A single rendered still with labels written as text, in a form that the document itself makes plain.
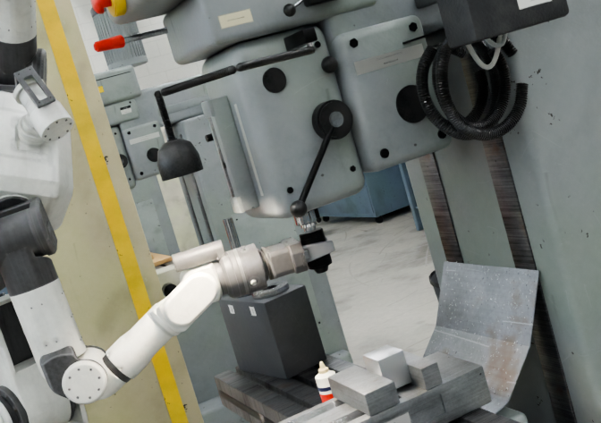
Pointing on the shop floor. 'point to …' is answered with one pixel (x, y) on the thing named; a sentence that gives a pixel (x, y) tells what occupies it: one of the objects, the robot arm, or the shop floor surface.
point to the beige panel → (105, 230)
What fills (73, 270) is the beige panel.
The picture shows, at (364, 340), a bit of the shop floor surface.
